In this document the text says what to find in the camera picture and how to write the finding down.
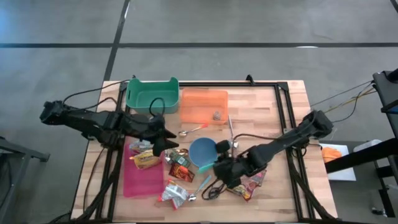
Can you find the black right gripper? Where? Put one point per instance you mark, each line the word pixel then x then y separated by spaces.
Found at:
pixel 236 169

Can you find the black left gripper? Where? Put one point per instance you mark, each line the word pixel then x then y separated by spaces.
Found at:
pixel 146 129

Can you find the clear spice jar white cap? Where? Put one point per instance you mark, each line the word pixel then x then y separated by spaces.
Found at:
pixel 168 158

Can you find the yellow ramen packet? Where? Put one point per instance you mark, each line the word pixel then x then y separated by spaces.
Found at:
pixel 146 160

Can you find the green labelled herb jar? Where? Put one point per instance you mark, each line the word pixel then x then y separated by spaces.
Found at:
pixel 182 161

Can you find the large black spoon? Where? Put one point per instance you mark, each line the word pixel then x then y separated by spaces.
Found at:
pixel 213 193

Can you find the green plastic bin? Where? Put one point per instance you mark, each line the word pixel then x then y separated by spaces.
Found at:
pixel 140 99

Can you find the small round glass jar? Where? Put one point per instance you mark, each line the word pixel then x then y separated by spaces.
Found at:
pixel 217 115

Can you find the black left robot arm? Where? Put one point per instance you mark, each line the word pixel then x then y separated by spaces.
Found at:
pixel 87 119

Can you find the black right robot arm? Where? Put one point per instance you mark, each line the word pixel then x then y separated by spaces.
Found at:
pixel 289 137

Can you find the copper coloured metal spoon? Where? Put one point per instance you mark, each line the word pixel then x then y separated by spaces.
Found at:
pixel 183 152

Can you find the blue bowl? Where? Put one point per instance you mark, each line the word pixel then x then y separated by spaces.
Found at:
pixel 202 152

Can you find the silver metal utensil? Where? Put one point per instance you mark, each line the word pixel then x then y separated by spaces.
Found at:
pixel 230 127

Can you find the orange plastic bin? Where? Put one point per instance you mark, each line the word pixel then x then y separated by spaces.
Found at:
pixel 199 105

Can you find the pink plastic bin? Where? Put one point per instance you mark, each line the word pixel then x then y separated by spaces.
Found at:
pixel 140 183

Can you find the white orange ramen packet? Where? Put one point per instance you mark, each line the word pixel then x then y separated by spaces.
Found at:
pixel 174 193

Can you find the orange cloth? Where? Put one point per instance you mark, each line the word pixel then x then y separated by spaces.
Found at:
pixel 331 154

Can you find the white board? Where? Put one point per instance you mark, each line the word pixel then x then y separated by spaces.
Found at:
pixel 342 171

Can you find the white container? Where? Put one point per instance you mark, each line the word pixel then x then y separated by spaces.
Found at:
pixel 367 144

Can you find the grey metal stand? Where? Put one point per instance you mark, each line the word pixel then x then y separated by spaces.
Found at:
pixel 18 149

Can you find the black metal cart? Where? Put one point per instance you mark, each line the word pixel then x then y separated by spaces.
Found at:
pixel 385 90

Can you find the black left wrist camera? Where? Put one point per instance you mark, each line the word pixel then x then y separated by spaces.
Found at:
pixel 157 120

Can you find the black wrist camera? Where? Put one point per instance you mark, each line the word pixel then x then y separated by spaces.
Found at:
pixel 222 146
pixel 157 120

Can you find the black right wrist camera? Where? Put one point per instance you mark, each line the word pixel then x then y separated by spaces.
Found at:
pixel 222 146

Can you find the black aluminium frame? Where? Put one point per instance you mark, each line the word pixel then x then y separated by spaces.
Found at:
pixel 230 84

